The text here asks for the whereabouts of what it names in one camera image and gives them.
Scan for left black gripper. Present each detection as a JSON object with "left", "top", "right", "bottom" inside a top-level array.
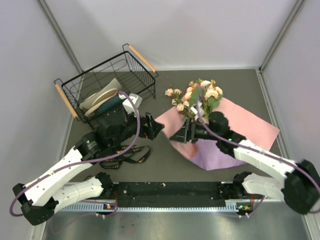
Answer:
[{"left": 109, "top": 108, "right": 164, "bottom": 148}]

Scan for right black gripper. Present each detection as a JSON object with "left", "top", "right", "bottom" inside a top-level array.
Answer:
[{"left": 169, "top": 117, "right": 220, "bottom": 144}]

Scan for black ribbon gold lettering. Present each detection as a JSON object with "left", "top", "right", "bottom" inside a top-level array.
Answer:
[{"left": 99, "top": 145, "right": 151, "bottom": 170}]

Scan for pink flower bouquet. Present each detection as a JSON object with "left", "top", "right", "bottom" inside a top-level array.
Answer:
[{"left": 164, "top": 78, "right": 224, "bottom": 124}]

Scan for pink wrapping paper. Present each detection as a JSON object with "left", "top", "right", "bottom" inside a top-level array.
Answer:
[{"left": 155, "top": 98, "right": 280, "bottom": 160}]

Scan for purple wrapping paper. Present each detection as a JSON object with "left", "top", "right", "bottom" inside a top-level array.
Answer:
[{"left": 190, "top": 139, "right": 246, "bottom": 171}]

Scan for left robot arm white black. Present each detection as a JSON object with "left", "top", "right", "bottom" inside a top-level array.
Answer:
[{"left": 12, "top": 112, "right": 165, "bottom": 226}]

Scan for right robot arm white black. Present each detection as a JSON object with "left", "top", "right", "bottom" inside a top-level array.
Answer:
[{"left": 170, "top": 111, "right": 320, "bottom": 215}]

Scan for dark teal plate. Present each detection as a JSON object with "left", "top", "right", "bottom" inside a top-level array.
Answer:
[{"left": 95, "top": 95, "right": 125, "bottom": 115}]

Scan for cream plate in basket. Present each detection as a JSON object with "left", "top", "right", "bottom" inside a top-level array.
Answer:
[{"left": 84, "top": 88, "right": 118, "bottom": 117}]

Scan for white plate in basket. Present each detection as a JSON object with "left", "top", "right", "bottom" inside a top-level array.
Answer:
[{"left": 79, "top": 78, "right": 122, "bottom": 110}]

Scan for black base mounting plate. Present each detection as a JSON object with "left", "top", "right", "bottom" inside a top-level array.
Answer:
[{"left": 113, "top": 181, "right": 242, "bottom": 201}]

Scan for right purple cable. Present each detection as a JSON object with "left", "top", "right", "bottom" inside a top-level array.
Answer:
[{"left": 196, "top": 101, "right": 320, "bottom": 218}]

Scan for purple cable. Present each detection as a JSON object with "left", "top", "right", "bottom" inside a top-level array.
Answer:
[
  {"left": 196, "top": 101, "right": 320, "bottom": 218},
  {"left": 9, "top": 91, "right": 141, "bottom": 217}
]

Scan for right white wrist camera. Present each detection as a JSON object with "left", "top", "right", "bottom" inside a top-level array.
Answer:
[{"left": 190, "top": 106, "right": 203, "bottom": 121}]

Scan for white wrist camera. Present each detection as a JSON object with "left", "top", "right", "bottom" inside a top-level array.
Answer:
[
  {"left": 122, "top": 93, "right": 143, "bottom": 114},
  {"left": 190, "top": 106, "right": 203, "bottom": 121}
]

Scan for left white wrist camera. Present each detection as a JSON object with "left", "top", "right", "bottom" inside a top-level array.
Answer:
[{"left": 122, "top": 93, "right": 143, "bottom": 114}]

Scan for black wire basket wooden handles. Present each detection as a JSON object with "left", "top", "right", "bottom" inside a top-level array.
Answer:
[{"left": 54, "top": 43, "right": 159, "bottom": 129}]

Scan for grey slotted cable duct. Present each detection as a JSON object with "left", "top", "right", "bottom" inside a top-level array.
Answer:
[{"left": 59, "top": 199, "right": 254, "bottom": 213}]

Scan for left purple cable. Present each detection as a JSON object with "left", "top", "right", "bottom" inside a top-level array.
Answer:
[{"left": 9, "top": 91, "right": 141, "bottom": 217}]

